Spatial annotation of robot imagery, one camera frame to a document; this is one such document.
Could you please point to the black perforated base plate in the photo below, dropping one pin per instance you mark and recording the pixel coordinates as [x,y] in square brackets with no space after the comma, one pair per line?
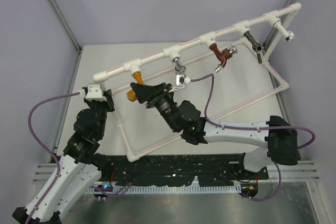
[180,170]

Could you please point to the white slotted cable duct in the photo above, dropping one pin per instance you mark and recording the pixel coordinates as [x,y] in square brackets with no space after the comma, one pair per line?
[192,189]

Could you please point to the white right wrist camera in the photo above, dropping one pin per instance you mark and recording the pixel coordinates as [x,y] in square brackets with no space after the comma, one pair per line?
[181,81]

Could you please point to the dark grey lever faucet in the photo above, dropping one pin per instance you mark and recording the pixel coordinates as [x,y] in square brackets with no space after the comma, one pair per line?
[257,48]

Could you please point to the chrome lever faucet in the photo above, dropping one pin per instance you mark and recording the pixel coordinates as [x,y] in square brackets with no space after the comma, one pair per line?
[179,67]

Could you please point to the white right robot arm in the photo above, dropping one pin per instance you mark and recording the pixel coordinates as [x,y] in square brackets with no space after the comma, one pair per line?
[275,140]

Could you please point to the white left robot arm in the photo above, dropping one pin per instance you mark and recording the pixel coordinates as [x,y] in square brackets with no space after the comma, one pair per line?
[79,166]

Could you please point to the white PVC pipe frame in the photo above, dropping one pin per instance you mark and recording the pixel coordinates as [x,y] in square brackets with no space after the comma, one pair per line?
[285,16]

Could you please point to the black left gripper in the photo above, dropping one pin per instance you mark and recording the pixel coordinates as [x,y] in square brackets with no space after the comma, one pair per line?
[109,102]

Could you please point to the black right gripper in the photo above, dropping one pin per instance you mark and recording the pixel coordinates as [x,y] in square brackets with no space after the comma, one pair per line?
[146,92]

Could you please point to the aluminium front rail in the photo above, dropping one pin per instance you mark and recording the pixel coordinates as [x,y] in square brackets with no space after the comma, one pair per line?
[304,171]

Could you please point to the brown water faucet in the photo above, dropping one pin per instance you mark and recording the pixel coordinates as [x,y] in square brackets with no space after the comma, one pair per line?
[222,56]

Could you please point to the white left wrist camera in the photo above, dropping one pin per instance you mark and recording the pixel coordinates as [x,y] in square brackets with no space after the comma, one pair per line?
[92,92]

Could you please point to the yellow water faucet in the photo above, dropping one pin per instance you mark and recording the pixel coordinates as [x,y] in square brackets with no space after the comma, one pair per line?
[138,78]

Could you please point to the aluminium frame post left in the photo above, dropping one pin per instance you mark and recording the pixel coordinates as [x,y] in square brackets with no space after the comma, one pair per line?
[64,24]

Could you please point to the white chrome-tipped faucet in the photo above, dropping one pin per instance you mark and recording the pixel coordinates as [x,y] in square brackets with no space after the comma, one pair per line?
[287,35]

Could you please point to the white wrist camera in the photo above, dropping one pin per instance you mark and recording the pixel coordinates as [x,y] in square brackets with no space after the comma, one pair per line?
[181,81]
[92,92]

